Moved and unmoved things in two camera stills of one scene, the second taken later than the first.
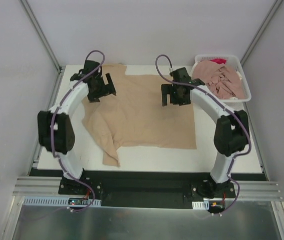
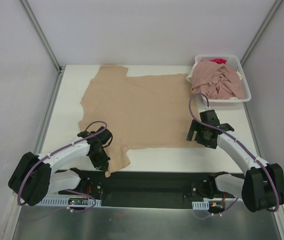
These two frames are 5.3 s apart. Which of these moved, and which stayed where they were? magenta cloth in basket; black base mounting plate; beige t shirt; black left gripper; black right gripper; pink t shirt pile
Moved: black right gripper; black left gripper
Stayed: pink t shirt pile; magenta cloth in basket; beige t shirt; black base mounting plate
